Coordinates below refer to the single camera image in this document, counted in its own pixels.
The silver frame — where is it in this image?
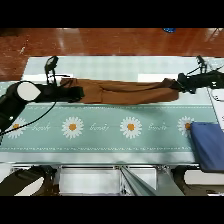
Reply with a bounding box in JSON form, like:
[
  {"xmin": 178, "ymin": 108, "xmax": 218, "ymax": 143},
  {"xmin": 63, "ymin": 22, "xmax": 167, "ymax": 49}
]
[{"xmin": 0, "ymin": 162, "xmax": 201, "ymax": 197}]

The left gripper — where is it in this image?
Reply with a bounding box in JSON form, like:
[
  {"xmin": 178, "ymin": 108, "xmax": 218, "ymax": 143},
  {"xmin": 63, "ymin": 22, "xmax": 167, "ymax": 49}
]
[{"xmin": 61, "ymin": 85, "xmax": 86, "ymax": 103}]

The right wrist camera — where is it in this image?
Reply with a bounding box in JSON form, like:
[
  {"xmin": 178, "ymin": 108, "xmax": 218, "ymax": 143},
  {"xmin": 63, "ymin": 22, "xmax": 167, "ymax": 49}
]
[{"xmin": 195, "ymin": 55, "xmax": 208, "ymax": 75}]

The small blue object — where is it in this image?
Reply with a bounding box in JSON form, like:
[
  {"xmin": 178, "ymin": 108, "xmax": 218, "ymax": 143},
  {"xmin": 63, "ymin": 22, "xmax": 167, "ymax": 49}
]
[{"xmin": 162, "ymin": 27, "xmax": 177, "ymax": 34}]

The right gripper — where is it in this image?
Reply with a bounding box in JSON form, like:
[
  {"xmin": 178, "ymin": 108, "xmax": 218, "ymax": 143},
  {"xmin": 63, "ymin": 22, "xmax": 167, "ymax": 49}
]
[{"xmin": 177, "ymin": 72, "xmax": 198, "ymax": 95}]

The black cable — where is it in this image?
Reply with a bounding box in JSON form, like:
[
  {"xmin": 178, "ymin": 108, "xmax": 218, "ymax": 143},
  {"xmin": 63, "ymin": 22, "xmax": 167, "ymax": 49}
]
[{"xmin": 0, "ymin": 100, "xmax": 58, "ymax": 137}]

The blue garment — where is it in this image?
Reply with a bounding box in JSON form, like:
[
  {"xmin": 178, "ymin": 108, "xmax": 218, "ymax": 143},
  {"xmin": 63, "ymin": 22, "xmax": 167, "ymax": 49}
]
[{"xmin": 189, "ymin": 121, "xmax": 224, "ymax": 174}]

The brown garment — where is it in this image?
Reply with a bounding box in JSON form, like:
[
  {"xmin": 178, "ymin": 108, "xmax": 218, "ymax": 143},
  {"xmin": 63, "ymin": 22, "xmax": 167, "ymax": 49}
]
[{"xmin": 59, "ymin": 77, "xmax": 181, "ymax": 106}]

